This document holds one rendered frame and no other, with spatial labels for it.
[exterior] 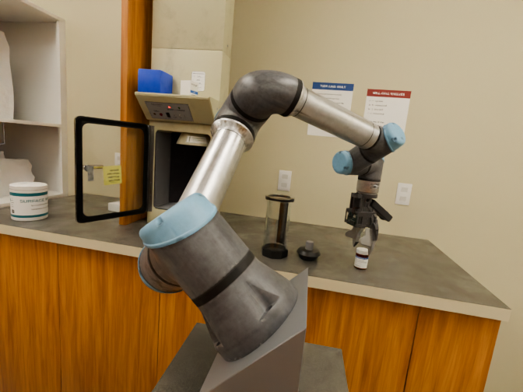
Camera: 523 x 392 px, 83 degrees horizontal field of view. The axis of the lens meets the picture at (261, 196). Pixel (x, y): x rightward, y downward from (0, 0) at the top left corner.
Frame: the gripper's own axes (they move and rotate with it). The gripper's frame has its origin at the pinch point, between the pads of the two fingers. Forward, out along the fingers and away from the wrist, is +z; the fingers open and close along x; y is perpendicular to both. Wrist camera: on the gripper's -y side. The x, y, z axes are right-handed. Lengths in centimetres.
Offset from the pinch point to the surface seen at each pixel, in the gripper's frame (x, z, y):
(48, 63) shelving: -145, -71, 137
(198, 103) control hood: -39, -47, 56
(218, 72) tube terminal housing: -45, -61, 48
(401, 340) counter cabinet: 17.2, 25.6, -6.6
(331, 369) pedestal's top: 42, 8, 38
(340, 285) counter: 8.8, 9.2, 14.0
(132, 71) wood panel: -59, -58, 82
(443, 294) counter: 21.9, 7.5, -14.4
